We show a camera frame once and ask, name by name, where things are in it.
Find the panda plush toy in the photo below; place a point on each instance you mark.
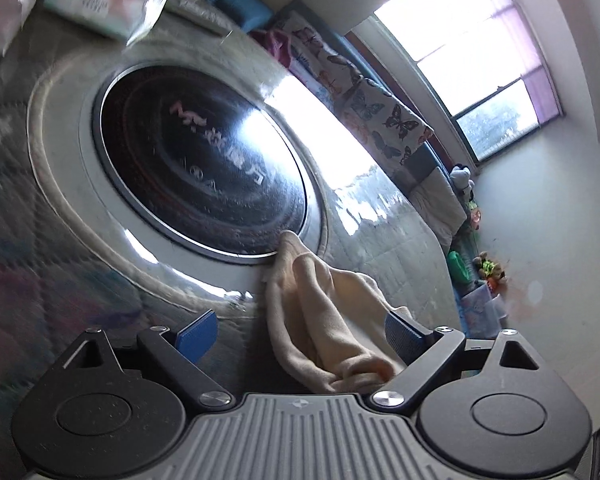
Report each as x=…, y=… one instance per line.
x=461, y=177

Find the pink cloth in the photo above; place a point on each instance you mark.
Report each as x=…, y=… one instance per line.
x=275, y=42

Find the grey pillow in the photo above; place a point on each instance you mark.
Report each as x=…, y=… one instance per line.
x=440, y=205

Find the colourful toys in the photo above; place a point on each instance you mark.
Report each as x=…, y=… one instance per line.
x=472, y=215

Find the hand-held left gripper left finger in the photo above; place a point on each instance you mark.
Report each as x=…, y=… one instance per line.
x=197, y=336

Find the clear storage box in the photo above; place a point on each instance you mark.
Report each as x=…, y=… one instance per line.
x=480, y=307

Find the cream sweatshirt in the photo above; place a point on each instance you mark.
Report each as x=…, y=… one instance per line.
x=320, y=320

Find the square butterfly print cushion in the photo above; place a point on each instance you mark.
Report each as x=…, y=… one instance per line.
x=390, y=120

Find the small plush toys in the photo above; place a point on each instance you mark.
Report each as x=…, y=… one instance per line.
x=487, y=267

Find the wide butterfly print cushion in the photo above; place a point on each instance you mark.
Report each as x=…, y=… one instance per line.
x=310, y=45

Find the blue sofa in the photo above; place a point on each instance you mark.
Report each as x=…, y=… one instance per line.
x=235, y=7

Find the window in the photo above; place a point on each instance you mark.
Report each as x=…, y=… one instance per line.
x=455, y=25

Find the grey remote control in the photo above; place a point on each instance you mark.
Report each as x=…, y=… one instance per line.
x=195, y=10

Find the round black induction cooktop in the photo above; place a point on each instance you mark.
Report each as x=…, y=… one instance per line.
x=205, y=160

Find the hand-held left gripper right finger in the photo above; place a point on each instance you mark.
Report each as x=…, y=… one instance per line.
x=405, y=336

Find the green plastic bowl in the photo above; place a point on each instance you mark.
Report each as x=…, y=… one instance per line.
x=459, y=265

